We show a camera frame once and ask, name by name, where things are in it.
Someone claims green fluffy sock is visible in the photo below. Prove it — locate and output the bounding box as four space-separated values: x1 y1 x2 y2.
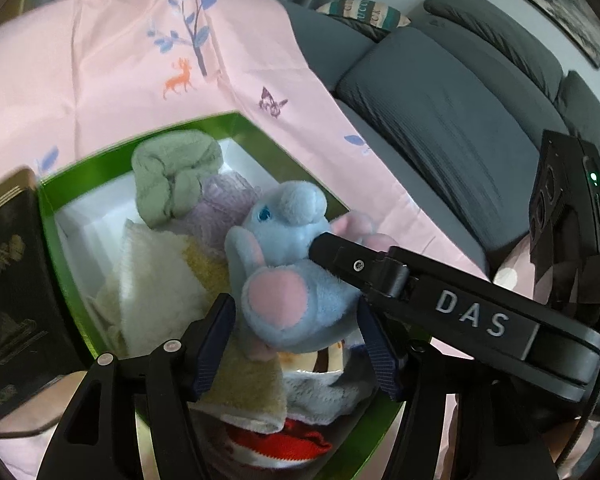
131 130 224 227

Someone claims blue elephant plush toy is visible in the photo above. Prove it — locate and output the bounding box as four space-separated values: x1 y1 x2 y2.
224 182 381 361

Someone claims pink printed bedsheet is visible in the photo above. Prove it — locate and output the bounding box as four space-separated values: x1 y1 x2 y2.
0 0 496 480

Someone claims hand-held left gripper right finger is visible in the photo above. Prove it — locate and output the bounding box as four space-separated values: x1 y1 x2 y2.
357 302 566 480

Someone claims yellow white fluffy cloth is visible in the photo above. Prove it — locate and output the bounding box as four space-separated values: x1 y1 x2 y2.
97 220 288 433

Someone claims person's pink dotted clothing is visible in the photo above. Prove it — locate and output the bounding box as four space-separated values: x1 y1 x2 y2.
492 237 551 306

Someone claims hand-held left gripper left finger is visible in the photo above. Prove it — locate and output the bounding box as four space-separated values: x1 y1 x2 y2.
36 292 238 480

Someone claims grey sofa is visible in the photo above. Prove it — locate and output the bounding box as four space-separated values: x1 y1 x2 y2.
280 0 600 281

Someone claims grey fluffy cloth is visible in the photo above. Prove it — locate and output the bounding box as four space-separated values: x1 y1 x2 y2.
282 372 376 423

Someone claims striped pillow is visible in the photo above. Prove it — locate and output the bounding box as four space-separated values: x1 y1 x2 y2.
316 0 412 43

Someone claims framed wall picture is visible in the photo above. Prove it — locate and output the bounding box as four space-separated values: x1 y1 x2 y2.
492 0 600 68

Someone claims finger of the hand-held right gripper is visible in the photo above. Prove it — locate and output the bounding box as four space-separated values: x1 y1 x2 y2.
309 231 415 311

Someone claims red white patterned sock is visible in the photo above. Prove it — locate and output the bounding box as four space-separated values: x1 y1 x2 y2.
225 417 333 471

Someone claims green cardboard box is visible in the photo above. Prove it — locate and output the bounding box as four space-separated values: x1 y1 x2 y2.
37 112 406 480

